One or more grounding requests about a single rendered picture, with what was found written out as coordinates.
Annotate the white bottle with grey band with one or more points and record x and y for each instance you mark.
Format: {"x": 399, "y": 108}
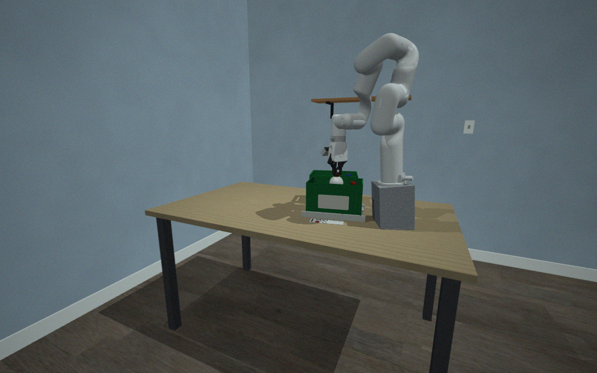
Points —
{"x": 336, "y": 179}

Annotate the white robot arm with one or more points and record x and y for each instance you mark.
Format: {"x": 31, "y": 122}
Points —
{"x": 385, "y": 121}

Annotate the green plastic bottle crate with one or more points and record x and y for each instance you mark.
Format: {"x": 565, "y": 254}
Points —
{"x": 321, "y": 196}
{"x": 328, "y": 173}

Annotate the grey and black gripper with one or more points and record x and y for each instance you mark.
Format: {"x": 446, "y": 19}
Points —
{"x": 338, "y": 152}

